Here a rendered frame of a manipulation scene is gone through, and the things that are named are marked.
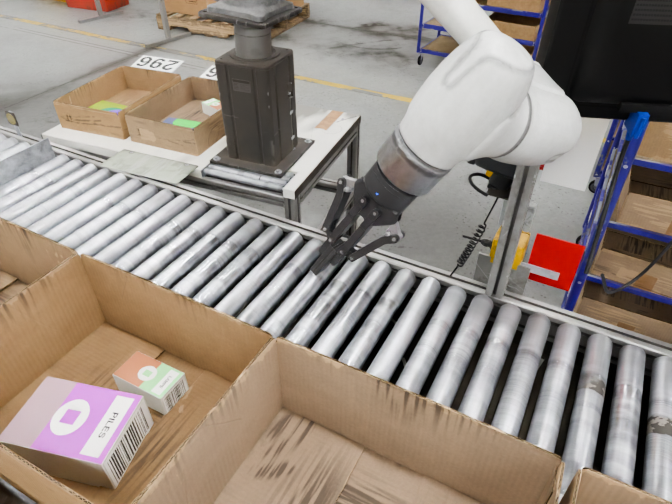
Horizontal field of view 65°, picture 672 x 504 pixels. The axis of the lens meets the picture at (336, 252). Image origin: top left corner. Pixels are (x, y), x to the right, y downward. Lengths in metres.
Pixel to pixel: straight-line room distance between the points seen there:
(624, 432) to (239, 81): 1.29
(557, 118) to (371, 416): 0.47
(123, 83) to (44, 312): 1.57
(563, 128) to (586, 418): 0.57
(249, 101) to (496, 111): 1.10
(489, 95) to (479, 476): 0.48
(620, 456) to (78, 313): 0.97
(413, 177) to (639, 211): 1.05
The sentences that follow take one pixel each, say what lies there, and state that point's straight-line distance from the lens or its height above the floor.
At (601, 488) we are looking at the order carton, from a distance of 0.71.
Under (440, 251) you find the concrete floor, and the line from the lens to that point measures 2.59.
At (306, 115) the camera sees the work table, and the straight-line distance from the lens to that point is 2.05.
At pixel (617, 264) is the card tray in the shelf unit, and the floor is 0.60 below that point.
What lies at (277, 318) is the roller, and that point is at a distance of 1.18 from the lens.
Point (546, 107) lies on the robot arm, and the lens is 0.74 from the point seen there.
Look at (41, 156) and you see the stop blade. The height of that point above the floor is 0.76.
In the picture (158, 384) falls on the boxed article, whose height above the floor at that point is 0.93.
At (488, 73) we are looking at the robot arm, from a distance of 0.62.
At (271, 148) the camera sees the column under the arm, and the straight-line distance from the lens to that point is 1.67.
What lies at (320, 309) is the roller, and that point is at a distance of 1.20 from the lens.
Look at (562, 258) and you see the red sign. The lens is 1.24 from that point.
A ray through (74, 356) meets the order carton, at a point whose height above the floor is 0.89.
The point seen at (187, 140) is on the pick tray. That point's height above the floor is 0.80.
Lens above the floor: 1.60
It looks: 39 degrees down
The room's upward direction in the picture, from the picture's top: straight up
